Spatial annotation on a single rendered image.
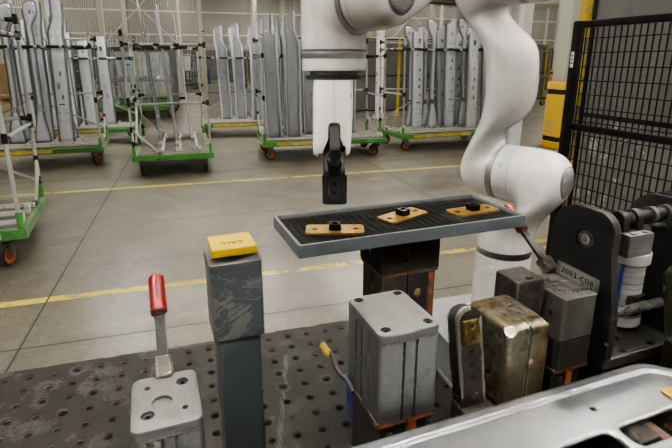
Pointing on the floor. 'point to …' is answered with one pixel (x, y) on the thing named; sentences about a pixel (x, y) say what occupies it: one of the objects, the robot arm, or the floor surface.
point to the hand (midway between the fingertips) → (334, 188)
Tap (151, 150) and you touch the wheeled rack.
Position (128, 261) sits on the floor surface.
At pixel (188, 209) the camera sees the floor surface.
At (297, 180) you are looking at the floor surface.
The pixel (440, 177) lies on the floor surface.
